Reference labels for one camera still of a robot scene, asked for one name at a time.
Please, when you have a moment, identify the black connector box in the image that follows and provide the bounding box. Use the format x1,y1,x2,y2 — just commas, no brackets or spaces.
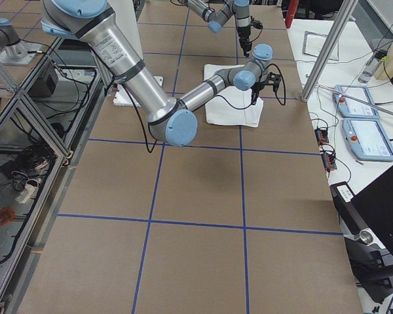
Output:
314,128,329,145
321,151,337,173

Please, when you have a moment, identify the red cylinder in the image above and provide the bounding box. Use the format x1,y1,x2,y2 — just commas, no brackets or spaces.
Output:
285,0,299,29

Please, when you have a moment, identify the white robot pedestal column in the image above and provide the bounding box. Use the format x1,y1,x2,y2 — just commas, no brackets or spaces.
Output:
112,0,143,59

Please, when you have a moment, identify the grey aluminium frame post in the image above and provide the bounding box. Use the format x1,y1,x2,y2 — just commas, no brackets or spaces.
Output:
300,0,358,102

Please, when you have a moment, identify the upper blue teach pendant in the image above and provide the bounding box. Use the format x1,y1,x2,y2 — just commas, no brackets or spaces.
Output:
333,84,380,120

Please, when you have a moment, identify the lower blue teach pendant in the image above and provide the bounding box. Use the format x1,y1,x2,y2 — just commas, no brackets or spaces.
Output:
343,118,393,162

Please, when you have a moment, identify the black laptop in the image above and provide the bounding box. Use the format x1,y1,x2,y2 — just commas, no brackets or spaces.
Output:
352,165,393,255

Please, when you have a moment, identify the blue teach pendant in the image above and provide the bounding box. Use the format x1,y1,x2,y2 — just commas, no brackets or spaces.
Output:
333,84,380,120
343,118,393,162

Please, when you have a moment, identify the white long-sleeve printed shirt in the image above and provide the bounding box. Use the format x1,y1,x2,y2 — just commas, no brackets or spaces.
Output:
202,63,265,129

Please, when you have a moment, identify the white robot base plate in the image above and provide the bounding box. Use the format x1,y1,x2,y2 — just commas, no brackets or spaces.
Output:
113,84,141,107

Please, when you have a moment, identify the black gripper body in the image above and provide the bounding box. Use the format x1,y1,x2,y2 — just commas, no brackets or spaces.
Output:
236,25,252,43

